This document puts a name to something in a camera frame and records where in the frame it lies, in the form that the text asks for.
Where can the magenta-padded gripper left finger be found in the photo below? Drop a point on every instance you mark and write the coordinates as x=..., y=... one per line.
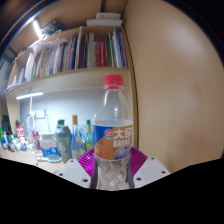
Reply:
x=74, y=172

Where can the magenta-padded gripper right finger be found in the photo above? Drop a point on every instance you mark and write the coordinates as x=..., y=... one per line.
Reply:
x=150, y=170

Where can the clear red-capped drink bottle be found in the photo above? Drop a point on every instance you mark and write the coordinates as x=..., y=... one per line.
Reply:
x=113, y=143

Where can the grey shaker bottle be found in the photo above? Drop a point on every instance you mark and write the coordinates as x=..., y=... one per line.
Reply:
x=63, y=143

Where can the blue glass bottle gold cap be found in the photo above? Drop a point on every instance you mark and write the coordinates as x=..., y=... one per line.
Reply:
x=77, y=140

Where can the blue and white box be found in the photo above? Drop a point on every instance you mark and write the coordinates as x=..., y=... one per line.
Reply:
x=49, y=146

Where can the green-capped glass bottle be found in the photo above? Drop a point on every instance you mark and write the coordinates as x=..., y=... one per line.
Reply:
x=89, y=138

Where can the pink box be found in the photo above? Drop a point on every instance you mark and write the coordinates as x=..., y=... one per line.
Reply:
x=36, y=141

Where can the tall green bottle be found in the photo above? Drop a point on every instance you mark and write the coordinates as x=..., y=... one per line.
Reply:
x=60, y=122

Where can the red and white can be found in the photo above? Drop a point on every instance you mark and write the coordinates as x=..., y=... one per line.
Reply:
x=19, y=131

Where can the wooden shelf unit with books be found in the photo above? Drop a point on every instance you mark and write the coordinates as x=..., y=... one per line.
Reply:
x=76, y=78

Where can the white wall power outlet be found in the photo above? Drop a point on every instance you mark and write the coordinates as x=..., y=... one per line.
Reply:
x=40, y=114

